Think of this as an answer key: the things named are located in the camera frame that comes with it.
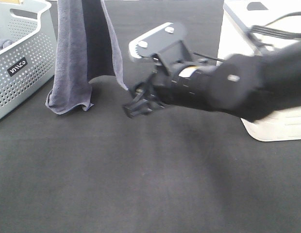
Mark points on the grey microfibre towel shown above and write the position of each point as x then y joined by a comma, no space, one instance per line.
87,47

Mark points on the white bin with grey lid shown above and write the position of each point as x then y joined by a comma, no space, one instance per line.
238,17

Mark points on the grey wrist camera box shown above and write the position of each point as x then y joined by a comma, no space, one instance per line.
163,45

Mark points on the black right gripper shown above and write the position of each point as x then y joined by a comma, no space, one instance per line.
185,86

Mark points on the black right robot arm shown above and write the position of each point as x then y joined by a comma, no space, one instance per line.
248,87

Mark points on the grey perforated laundry basket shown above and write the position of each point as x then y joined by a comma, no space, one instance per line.
29,62

